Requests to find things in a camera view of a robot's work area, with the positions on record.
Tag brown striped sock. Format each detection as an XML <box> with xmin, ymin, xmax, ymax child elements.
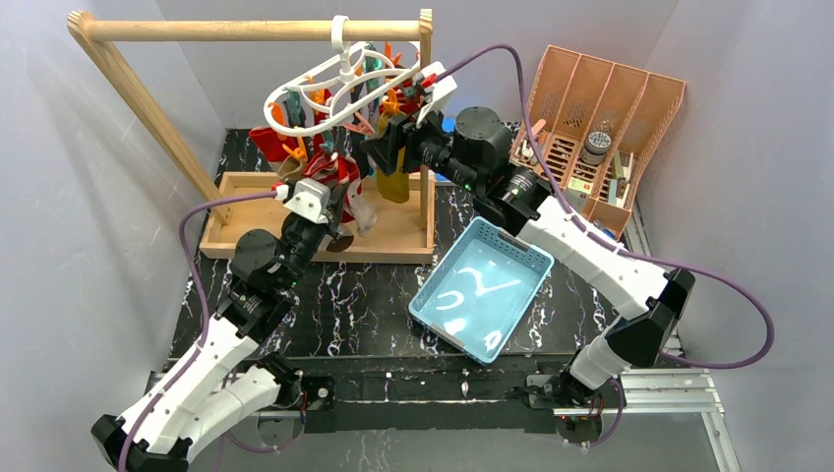
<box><xmin>277</xmin><ymin>168</ymin><xmax>354</xmax><ymax>254</ymax></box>

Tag white sock hanger with clips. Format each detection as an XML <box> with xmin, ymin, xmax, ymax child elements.
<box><xmin>263</xmin><ymin>15</ymin><xmax>426</xmax><ymax>138</ymax></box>

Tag beige sock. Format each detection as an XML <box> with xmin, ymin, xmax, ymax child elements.
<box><xmin>345</xmin><ymin>180</ymin><xmax>378</xmax><ymax>237</ymax></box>

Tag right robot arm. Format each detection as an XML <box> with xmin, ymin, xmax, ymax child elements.
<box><xmin>360</xmin><ymin>106</ymin><xmax>694</xmax><ymax>405</ymax></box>

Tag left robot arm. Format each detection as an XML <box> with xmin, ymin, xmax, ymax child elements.
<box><xmin>91</xmin><ymin>178</ymin><xmax>350</xmax><ymax>471</ymax></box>

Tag wooden clothes rack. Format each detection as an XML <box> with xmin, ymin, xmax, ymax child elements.
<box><xmin>67</xmin><ymin>11</ymin><xmax>435</xmax><ymax>264</ymax></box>

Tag red santa hanging sock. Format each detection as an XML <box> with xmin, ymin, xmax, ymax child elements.
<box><xmin>303</xmin><ymin>151</ymin><xmax>362</xmax><ymax>223</ymax></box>

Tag stapler in organizer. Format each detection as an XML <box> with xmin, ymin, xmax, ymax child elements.
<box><xmin>516</xmin><ymin>119</ymin><xmax>547</xmax><ymax>165</ymax></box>

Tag light blue plastic basket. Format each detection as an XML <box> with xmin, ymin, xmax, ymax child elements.
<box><xmin>408</xmin><ymin>216</ymin><xmax>554</xmax><ymax>365</ymax></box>

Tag white small box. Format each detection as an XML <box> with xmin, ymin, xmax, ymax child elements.
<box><xmin>564</xmin><ymin>177</ymin><xmax>593</xmax><ymax>213</ymax></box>

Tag grey round tin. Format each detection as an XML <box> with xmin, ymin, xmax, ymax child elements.
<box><xmin>579</xmin><ymin>131</ymin><xmax>613</xmax><ymax>165</ymax></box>

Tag pink desk file organizer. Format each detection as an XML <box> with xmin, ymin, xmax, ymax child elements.
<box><xmin>528</xmin><ymin>45</ymin><xmax>685</xmax><ymax>239</ymax></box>

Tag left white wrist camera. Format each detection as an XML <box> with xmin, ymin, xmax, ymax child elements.
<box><xmin>272</xmin><ymin>178</ymin><xmax>331</xmax><ymax>224</ymax></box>

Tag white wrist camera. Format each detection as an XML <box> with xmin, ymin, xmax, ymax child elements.
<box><xmin>272</xmin><ymin>178</ymin><xmax>331</xmax><ymax>224</ymax></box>
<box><xmin>412</xmin><ymin>61</ymin><xmax>457</xmax><ymax>127</ymax></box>

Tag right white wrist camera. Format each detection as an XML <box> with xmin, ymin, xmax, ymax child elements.
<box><xmin>412</xmin><ymin>61</ymin><xmax>457</xmax><ymax>127</ymax></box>

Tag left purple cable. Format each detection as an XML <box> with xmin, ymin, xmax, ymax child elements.
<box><xmin>117</xmin><ymin>190</ymin><xmax>278</xmax><ymax>472</ymax></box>

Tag purple cable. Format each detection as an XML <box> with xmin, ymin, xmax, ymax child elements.
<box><xmin>117</xmin><ymin>190</ymin><xmax>278</xmax><ymax>472</ymax></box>
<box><xmin>443</xmin><ymin>43</ymin><xmax>777</xmax><ymax>372</ymax></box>

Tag metal base rail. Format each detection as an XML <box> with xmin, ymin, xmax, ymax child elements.
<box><xmin>140</xmin><ymin>364</ymin><xmax>725</xmax><ymax>435</ymax></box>

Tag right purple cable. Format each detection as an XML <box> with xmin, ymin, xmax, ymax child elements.
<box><xmin>443</xmin><ymin>43</ymin><xmax>777</xmax><ymax>372</ymax></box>

